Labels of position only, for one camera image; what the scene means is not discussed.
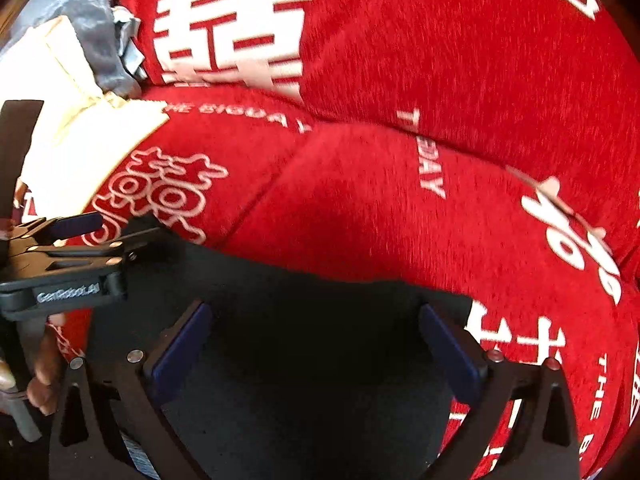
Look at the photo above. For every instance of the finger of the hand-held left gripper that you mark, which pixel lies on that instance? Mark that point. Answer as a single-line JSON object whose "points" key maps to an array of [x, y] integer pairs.
{"points": [[102, 256], [80, 225]]}

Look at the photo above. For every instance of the person's left hand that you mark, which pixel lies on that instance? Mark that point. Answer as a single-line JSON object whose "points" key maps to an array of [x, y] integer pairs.
{"points": [[47, 365]]}

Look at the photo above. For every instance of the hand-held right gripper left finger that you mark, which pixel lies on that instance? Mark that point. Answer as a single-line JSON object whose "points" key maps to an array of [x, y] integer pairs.
{"points": [[181, 355]]}

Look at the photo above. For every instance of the grey cloth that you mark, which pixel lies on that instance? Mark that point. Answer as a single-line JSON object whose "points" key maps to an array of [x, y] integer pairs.
{"points": [[95, 25]]}

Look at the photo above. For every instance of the black pants with patterned waistband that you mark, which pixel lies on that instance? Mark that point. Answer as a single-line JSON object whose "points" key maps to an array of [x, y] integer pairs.
{"points": [[310, 365]]}

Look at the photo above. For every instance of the red bedspread with white print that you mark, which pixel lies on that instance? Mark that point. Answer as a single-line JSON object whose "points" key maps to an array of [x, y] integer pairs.
{"points": [[450, 85]]}

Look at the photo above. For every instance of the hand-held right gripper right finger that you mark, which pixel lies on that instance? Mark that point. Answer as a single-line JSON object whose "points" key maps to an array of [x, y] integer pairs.
{"points": [[450, 355]]}

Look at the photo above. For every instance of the white cloth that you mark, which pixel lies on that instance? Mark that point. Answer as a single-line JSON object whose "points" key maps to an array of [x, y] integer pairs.
{"points": [[75, 155]]}

